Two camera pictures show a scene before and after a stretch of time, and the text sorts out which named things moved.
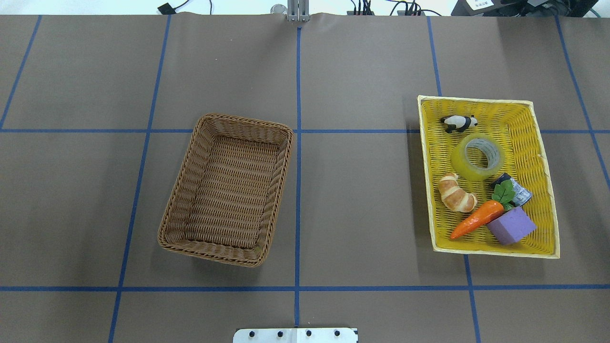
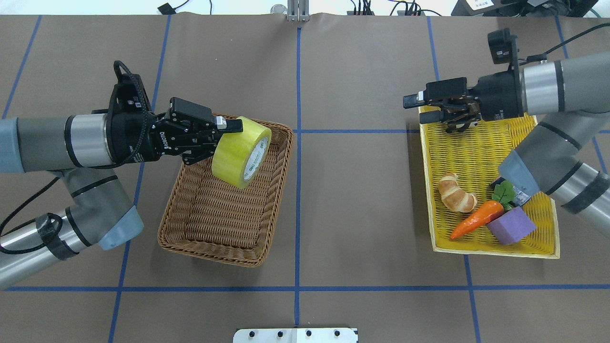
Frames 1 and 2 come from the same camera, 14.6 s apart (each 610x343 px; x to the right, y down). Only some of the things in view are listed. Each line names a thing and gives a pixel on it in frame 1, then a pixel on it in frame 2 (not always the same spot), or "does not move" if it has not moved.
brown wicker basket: [226, 195] does not move
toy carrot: [503, 194] does not move
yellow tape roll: [477, 156] to [238, 157]
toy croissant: [452, 196] does not move
